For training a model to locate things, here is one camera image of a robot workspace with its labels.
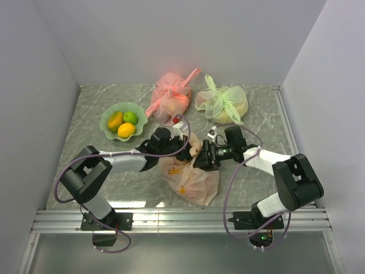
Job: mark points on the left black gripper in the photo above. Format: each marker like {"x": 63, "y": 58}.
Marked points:
{"x": 186, "y": 156}

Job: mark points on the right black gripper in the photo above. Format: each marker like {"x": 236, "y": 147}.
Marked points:
{"x": 207, "y": 162}

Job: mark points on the orange plastic bag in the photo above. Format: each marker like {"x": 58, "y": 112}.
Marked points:
{"x": 193, "y": 184}

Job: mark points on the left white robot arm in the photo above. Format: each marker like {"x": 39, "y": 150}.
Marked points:
{"x": 85, "y": 175}

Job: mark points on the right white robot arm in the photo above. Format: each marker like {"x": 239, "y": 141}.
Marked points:
{"x": 296, "y": 182}

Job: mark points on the pink tied plastic bag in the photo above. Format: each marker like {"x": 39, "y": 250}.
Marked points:
{"x": 170, "y": 97}

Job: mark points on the yellow fake lemon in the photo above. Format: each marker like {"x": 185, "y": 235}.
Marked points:
{"x": 126, "y": 130}

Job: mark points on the green fake lime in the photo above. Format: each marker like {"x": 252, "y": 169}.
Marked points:
{"x": 130, "y": 117}

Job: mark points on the green tied plastic bag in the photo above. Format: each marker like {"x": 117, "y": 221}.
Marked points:
{"x": 222, "y": 104}

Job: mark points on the orange green fake mango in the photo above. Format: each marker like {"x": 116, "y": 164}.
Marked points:
{"x": 115, "y": 121}

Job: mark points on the light green plate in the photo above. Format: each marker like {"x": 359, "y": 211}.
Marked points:
{"x": 123, "y": 107}

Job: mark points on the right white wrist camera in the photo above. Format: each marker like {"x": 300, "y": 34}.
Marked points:
{"x": 212, "y": 134}

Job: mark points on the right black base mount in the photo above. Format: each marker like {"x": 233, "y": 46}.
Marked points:
{"x": 245, "y": 220}

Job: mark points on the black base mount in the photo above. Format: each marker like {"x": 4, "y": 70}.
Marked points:
{"x": 106, "y": 231}
{"x": 245, "y": 220}

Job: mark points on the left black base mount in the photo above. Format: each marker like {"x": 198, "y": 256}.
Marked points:
{"x": 106, "y": 231}

